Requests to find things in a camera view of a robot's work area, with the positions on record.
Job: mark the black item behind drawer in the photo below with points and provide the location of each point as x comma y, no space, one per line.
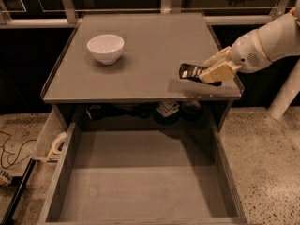
94,112

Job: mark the tape roll in bin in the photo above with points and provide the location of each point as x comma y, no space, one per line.
57,144

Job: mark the clear plastic bin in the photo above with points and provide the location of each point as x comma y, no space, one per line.
51,129

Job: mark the dark round container behind drawer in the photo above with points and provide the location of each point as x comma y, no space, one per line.
190,110

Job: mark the striped packet behind drawer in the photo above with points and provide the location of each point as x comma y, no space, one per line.
167,109

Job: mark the white ceramic bowl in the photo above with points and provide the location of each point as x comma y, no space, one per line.
106,49

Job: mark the grey cabinet with top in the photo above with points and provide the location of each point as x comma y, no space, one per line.
147,71

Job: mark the open grey top drawer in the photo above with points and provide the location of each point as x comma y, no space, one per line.
174,176

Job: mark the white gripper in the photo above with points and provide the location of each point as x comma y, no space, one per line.
247,52

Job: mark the metal railing frame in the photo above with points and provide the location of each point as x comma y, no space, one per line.
65,13

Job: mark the dark chocolate bar wrapper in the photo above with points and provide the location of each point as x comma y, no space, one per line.
191,72

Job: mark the small coloured item on floor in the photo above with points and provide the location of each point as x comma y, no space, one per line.
5,178

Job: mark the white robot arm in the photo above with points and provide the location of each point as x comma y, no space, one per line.
281,37

